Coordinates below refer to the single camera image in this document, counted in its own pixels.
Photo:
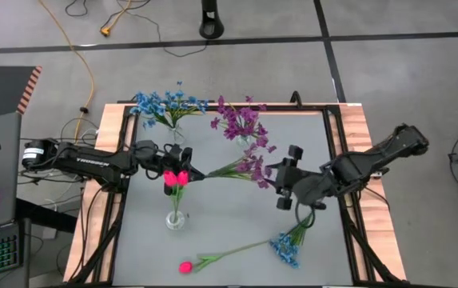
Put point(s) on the grey side desk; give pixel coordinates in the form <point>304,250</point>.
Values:
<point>1,172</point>

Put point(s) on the black desk support beam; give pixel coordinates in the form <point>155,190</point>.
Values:
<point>60,224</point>

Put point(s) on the blue artificial flower bunch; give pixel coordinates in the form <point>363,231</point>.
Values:
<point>286,248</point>
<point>144,106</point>
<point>188,102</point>

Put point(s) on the purple artificial flower bunch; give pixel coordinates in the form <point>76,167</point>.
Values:
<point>252,168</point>
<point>228,118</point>
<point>250,118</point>

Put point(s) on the red artificial tulip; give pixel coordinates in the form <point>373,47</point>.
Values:
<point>185,267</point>
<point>171,178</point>
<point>182,178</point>

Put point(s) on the grey table mat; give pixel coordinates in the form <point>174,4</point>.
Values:
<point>152,260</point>

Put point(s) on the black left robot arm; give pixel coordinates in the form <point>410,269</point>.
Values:
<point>92,162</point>

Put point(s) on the black round stand base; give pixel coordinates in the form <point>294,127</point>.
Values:
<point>212,28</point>

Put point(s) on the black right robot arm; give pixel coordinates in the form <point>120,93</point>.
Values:
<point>352,168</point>

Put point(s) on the black mat orange striped edge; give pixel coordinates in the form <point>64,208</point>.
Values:
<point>1,90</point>

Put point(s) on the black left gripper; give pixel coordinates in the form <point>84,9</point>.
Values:
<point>176,160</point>

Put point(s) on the black aluminium table frame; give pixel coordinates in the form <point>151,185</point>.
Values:
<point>312,107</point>

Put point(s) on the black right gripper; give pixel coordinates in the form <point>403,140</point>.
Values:
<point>290,178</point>

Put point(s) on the clear glass vase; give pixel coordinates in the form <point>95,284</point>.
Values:
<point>244,141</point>
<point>176,221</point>
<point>177,136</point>

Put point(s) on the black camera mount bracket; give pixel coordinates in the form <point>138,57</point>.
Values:
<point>295,99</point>

